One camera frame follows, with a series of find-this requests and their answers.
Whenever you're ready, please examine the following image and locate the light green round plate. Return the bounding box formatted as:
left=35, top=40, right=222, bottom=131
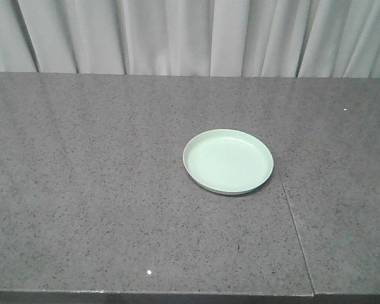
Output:
left=182, top=129, right=274, bottom=195

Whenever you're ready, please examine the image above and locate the white pleated curtain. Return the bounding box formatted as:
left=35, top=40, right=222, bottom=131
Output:
left=0, top=1, right=380, bottom=78

